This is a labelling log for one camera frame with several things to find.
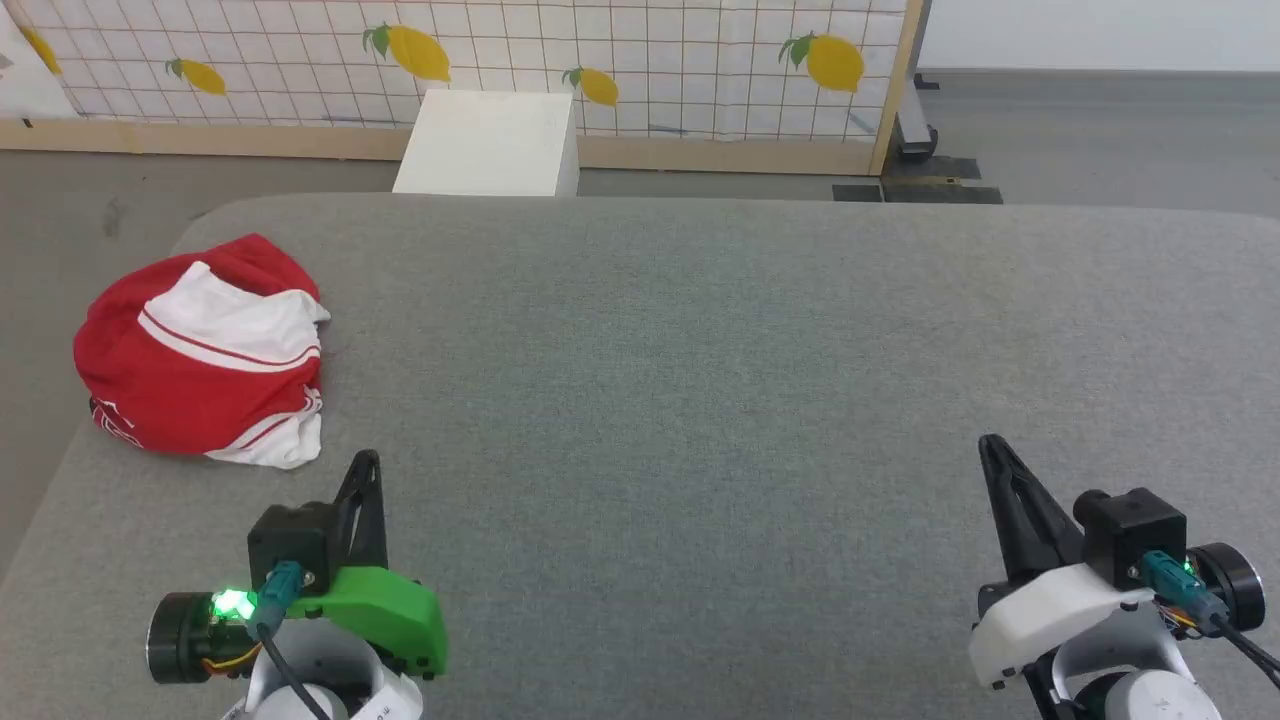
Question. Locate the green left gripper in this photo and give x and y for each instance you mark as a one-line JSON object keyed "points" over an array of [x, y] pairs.
{"points": [[385, 610]]}

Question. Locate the white box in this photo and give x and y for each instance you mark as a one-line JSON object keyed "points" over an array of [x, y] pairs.
{"points": [[490, 145]]}

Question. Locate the large black floor mat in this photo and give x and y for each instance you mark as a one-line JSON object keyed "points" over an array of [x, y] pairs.
{"points": [[945, 185]]}

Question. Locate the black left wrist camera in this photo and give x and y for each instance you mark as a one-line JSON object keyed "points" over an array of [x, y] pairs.
{"points": [[290, 545]]}

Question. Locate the red and white jersey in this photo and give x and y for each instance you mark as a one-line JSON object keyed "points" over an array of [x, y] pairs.
{"points": [[190, 385]]}

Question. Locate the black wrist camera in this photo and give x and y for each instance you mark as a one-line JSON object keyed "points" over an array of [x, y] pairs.
{"points": [[290, 545], [1135, 530]]}

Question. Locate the grey metal partition post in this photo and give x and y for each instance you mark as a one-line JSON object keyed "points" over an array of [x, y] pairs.
{"points": [[915, 130]]}

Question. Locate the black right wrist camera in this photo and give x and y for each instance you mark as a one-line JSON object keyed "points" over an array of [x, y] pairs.
{"points": [[1135, 530]]}

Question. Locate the lemon print partition panel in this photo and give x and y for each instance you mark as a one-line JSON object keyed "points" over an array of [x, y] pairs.
{"points": [[650, 40]]}

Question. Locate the small black floor mat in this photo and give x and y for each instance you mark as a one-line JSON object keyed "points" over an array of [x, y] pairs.
{"points": [[857, 194]]}

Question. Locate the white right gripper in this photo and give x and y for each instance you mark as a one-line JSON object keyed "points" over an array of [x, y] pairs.
{"points": [[1050, 610]]}

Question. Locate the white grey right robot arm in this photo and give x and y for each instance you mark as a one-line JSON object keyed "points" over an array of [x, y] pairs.
{"points": [[1150, 690]]}

